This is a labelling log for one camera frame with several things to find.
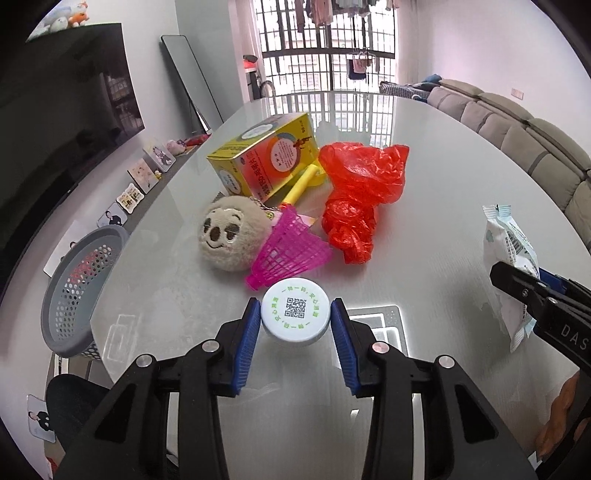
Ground white blue snack packet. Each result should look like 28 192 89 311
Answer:
483 204 540 353

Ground red plastic bag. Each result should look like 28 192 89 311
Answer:
318 142 410 264

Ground white round lid with QR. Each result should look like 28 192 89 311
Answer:
260 277 331 345

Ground pink plastic shuttlecock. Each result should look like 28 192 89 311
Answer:
245 205 332 291

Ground yellow foam dart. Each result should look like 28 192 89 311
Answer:
280 164 318 208

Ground beige sloth plush toy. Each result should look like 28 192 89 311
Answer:
199 196 273 272

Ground person's hand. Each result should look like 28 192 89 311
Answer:
535 371 587 461

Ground small photo card of man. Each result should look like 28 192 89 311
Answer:
26 394 56 444

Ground grey sectional sofa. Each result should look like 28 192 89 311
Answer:
427 79 590 247

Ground grey perforated laundry basket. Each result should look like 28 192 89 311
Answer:
40 225 128 360

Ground large family photo red shirts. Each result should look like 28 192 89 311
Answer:
43 220 92 278

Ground photo of man in black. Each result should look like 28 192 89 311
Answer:
96 202 128 228

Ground yellow cardboard box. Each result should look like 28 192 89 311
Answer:
207 113 318 202

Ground pink plush on console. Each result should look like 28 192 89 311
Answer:
165 140 186 156

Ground red item on console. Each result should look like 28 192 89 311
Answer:
184 133 211 147

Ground barred window grille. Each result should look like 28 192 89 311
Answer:
252 1 398 94

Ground hanging laundry clothes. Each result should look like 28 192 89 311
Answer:
294 1 399 34

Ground large curved black television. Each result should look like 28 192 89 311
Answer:
1 23 144 287

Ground leaning floor mirror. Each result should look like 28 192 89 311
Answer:
160 35 223 133

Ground plush toys on television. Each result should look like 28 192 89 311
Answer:
28 1 89 41

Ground small multi-picture photo frame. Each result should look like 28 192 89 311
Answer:
116 183 144 214

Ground baby photo frame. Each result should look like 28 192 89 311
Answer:
127 158 158 194

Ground tall portrait photo frame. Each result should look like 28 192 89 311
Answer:
142 141 176 172

